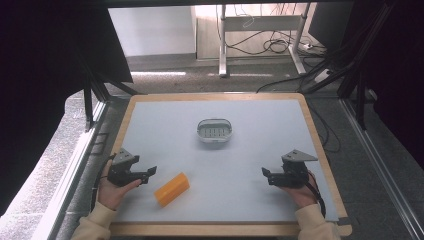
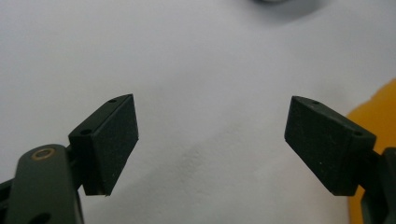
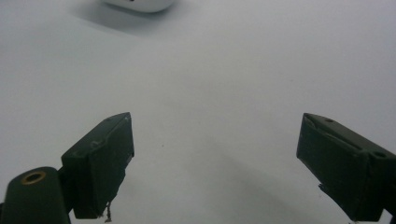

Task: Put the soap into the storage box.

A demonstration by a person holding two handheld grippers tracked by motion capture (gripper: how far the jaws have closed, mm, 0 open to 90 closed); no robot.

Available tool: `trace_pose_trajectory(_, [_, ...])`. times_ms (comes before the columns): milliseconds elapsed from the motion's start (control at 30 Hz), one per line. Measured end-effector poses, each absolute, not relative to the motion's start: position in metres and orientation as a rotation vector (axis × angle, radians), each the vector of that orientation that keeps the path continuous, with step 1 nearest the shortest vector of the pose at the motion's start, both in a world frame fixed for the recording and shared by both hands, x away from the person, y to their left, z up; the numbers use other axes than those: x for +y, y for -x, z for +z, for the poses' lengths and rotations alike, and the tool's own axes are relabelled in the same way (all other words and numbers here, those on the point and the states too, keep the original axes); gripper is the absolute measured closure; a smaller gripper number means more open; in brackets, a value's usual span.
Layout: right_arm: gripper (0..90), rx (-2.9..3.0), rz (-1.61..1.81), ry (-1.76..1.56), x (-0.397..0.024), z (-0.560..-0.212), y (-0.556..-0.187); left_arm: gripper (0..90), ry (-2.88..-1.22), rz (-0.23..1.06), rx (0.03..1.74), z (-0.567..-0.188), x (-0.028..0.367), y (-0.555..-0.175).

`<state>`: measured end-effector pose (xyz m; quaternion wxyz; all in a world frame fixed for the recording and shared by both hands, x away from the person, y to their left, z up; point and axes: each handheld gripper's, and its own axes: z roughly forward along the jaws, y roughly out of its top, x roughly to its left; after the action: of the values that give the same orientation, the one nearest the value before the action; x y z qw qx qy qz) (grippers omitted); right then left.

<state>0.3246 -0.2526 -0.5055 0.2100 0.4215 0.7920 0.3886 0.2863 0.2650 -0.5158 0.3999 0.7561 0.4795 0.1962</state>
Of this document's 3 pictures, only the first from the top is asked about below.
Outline orange soap bar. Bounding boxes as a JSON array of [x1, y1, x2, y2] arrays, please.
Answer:
[[153, 171, 191, 208]]

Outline white power strip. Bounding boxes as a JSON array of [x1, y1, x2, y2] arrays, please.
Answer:
[[313, 67, 332, 84]]

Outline person's left hand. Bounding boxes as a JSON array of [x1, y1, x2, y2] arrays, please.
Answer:
[[97, 159, 143, 211]]

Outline black floor cables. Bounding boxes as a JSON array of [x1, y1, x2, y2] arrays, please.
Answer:
[[226, 3, 338, 94]]

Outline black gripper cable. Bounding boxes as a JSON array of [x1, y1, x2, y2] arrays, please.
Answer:
[[89, 153, 117, 213], [304, 171, 327, 220]]

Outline black curtain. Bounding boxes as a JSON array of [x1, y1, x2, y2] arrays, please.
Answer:
[[0, 0, 134, 218], [339, 0, 424, 171]]

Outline person's right hand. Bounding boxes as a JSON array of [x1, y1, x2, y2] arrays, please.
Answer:
[[279, 171, 320, 211]]

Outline aluminium rail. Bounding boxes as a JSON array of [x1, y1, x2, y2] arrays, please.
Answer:
[[339, 98, 424, 240], [31, 99, 109, 240]]

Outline black metal stand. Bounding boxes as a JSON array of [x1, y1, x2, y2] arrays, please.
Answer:
[[301, 0, 398, 132], [78, 56, 139, 132]]

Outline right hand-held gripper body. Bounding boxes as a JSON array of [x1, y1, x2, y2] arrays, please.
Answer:
[[268, 149, 319, 190]]

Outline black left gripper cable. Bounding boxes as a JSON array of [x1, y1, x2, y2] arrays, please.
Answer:
[[89, 153, 117, 213]]

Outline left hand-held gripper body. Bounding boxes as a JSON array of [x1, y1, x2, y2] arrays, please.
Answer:
[[106, 147, 141, 188]]

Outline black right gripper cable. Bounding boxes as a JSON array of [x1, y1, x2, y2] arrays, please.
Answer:
[[304, 171, 327, 220]]

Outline white soap dish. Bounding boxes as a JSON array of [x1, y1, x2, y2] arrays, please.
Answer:
[[196, 117, 234, 144]]

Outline white metal desk frame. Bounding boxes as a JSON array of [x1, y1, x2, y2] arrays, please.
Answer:
[[217, 3, 312, 79]]

